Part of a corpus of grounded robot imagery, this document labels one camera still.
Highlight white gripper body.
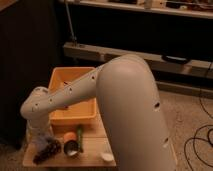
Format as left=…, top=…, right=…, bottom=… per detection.
left=26, top=120, right=53, bottom=137

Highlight blue grey towel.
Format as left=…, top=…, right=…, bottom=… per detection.
left=32, top=134, right=53, bottom=152

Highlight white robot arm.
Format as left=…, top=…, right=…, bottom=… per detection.
left=20, top=54, right=177, bottom=171

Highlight small metal cup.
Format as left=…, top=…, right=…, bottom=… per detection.
left=63, top=140, right=79, bottom=157

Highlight white plastic cup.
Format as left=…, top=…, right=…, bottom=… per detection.
left=101, top=153, right=114, bottom=162

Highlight purple grape bunch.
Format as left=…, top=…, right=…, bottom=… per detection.
left=33, top=138, right=61, bottom=164

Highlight orange carrot toy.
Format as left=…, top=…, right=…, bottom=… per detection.
left=63, top=132, right=77, bottom=142

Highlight green vegetable toy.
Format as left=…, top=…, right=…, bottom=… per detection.
left=77, top=125, right=83, bottom=153

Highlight yellow plastic bin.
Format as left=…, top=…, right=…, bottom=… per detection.
left=49, top=67, right=97, bottom=126

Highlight metal pole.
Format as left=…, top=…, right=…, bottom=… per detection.
left=64, top=0, right=77, bottom=44

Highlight wooden shelf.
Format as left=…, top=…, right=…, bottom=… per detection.
left=58, top=0, right=213, bottom=19

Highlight grey metal rail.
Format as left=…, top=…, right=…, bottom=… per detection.
left=63, top=42, right=210, bottom=77

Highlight black device on rail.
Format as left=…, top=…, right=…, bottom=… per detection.
left=161, top=55, right=191, bottom=65

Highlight black floor cables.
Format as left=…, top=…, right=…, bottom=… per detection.
left=183, top=61, right=213, bottom=171

